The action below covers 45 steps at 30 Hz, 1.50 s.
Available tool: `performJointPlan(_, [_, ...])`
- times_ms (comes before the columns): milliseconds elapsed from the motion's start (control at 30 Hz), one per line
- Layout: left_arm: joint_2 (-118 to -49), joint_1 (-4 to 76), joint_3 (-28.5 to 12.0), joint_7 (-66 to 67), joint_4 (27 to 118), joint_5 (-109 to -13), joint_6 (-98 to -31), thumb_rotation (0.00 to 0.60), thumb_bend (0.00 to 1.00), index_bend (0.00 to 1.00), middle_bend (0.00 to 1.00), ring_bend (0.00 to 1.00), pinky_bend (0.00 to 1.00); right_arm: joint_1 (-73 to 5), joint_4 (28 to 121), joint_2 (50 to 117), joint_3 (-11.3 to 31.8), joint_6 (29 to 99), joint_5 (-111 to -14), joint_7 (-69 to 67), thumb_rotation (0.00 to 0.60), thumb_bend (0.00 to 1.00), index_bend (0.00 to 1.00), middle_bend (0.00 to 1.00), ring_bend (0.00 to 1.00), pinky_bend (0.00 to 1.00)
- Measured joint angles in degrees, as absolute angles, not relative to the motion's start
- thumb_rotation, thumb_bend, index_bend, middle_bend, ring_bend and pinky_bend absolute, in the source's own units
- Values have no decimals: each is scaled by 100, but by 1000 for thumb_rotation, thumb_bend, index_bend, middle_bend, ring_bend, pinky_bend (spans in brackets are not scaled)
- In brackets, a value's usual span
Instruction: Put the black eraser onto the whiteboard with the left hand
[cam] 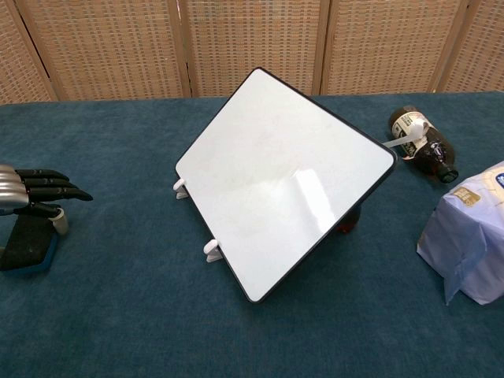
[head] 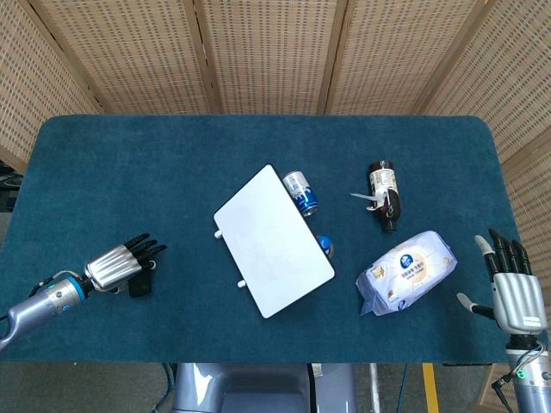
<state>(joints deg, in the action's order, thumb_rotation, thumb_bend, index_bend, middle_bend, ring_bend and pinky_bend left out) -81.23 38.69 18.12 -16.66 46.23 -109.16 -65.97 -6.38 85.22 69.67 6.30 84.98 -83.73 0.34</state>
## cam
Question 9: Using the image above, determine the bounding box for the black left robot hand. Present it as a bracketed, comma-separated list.
[0, 164, 95, 237]

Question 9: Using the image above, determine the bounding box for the black and blue eraser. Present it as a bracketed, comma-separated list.
[0, 215, 61, 274]

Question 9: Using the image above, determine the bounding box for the teal carpet table cover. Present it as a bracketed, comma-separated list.
[0, 91, 504, 378]

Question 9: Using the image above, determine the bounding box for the woven rattan folding screen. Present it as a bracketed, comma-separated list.
[0, 0, 504, 106]

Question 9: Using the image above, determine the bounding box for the small red brown object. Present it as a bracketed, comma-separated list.
[336, 207, 361, 235]

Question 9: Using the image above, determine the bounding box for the brown glass bottle with label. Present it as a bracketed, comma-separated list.
[388, 105, 460, 183]

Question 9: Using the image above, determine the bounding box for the light blue tissue paper pack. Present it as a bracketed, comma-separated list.
[416, 160, 504, 307]

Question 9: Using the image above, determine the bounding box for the white whiteboard with dark frame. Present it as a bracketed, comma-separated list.
[174, 67, 398, 304]

